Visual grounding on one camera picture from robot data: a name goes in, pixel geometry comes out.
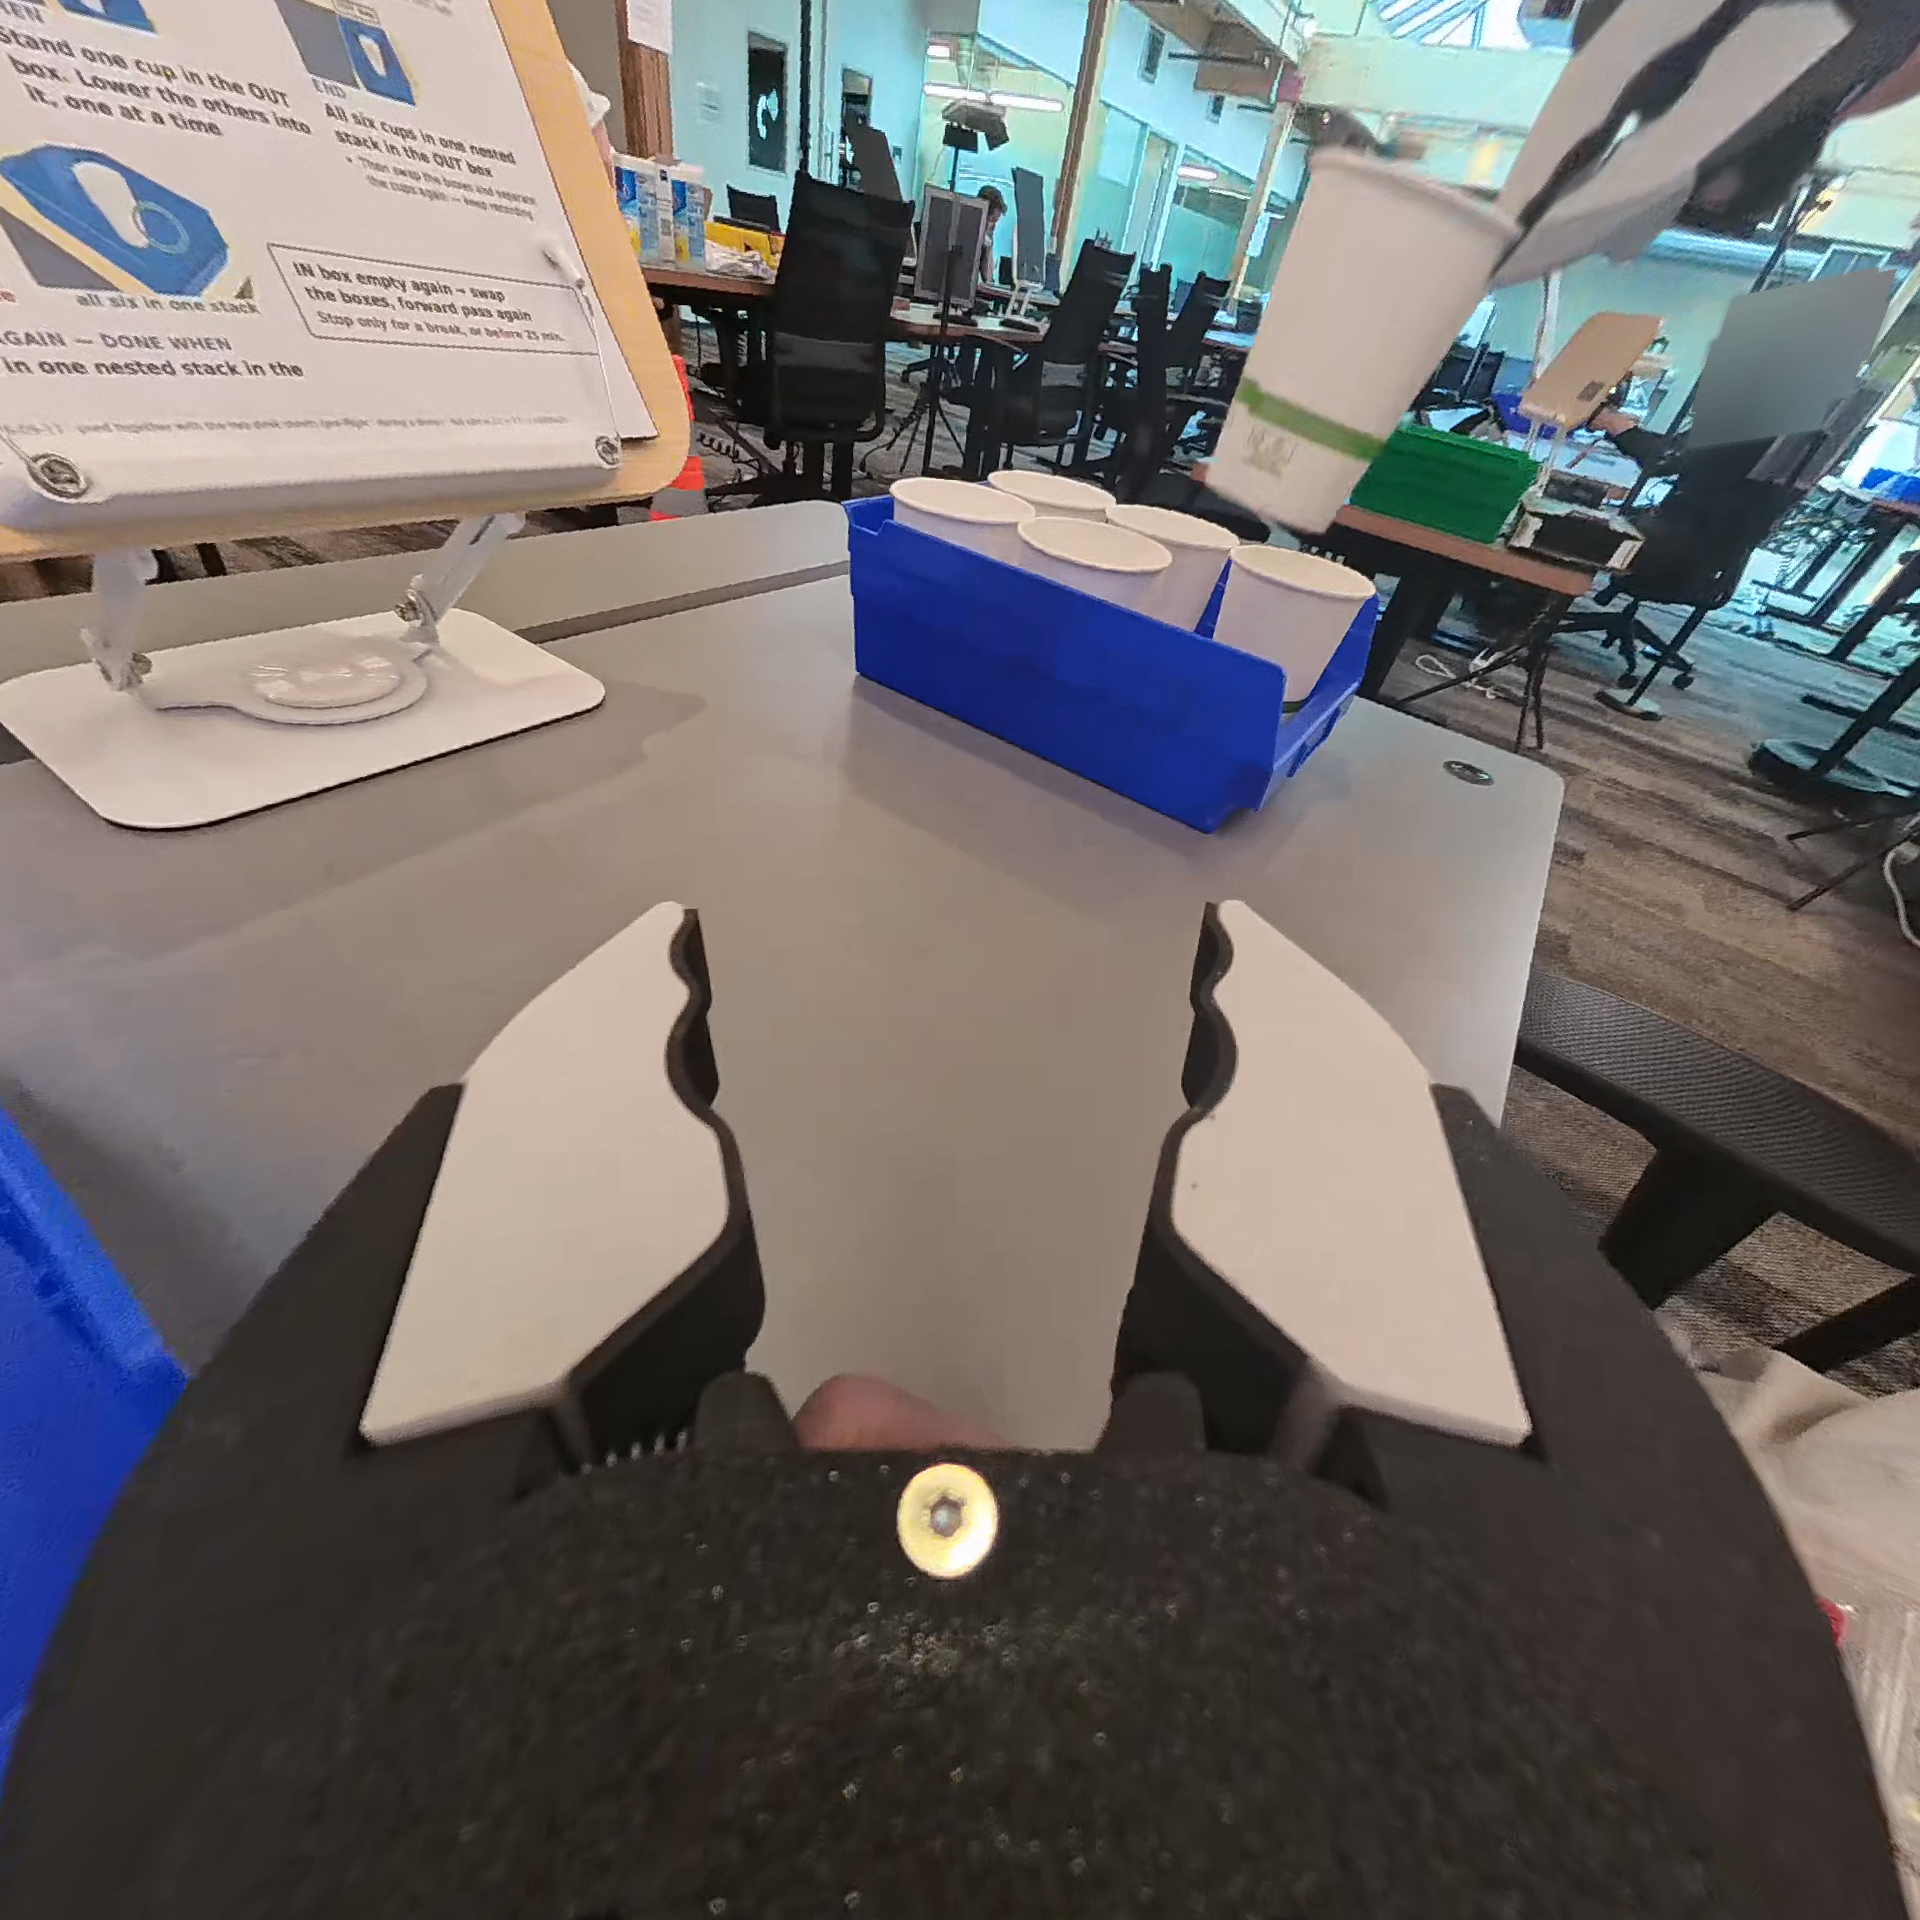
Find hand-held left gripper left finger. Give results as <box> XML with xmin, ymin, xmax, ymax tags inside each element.
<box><xmin>359</xmin><ymin>902</ymin><xmax>768</xmax><ymax>1465</ymax></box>

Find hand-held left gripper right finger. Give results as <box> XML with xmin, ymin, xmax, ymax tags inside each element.
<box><xmin>1113</xmin><ymin>900</ymin><xmax>1537</xmax><ymax>1470</ymax></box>

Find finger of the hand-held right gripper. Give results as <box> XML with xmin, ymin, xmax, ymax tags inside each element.
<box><xmin>1499</xmin><ymin>0</ymin><xmax>1856</xmax><ymax>230</ymax></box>
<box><xmin>1488</xmin><ymin>142</ymin><xmax>1714</xmax><ymax>289</ymax></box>

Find blue plastic bin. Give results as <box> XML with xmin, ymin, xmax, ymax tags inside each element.
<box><xmin>0</xmin><ymin>1107</ymin><xmax>186</xmax><ymax>1749</ymax></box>
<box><xmin>844</xmin><ymin>496</ymin><xmax>1379</xmax><ymax>835</ymax></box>

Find person's left hand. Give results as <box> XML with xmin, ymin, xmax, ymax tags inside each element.
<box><xmin>792</xmin><ymin>1376</ymin><xmax>1009</xmax><ymax>1454</ymax></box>

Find green plastic crate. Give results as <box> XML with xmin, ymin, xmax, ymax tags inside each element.
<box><xmin>1352</xmin><ymin>424</ymin><xmax>1548</xmax><ymax>544</ymax></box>

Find wood-edged desk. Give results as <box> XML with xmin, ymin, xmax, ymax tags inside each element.
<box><xmin>1335</xmin><ymin>502</ymin><xmax>1601</xmax><ymax>753</ymax></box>

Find cream shirt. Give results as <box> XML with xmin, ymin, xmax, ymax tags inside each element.
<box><xmin>1697</xmin><ymin>1342</ymin><xmax>1920</xmax><ymax>1920</ymax></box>

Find orange traffic cone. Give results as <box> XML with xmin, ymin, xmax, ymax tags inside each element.
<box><xmin>647</xmin><ymin>353</ymin><xmax>707</xmax><ymax>523</ymax></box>

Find black office chair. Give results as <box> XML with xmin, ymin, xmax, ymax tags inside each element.
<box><xmin>747</xmin><ymin>171</ymin><xmax>916</xmax><ymax>505</ymax></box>

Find white blue cartons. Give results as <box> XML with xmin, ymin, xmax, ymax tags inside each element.
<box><xmin>616</xmin><ymin>158</ymin><xmax>712</xmax><ymax>265</ymax></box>

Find printed instruction sheet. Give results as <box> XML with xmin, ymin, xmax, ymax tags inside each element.
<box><xmin>0</xmin><ymin>0</ymin><xmax>659</xmax><ymax>489</ymax></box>

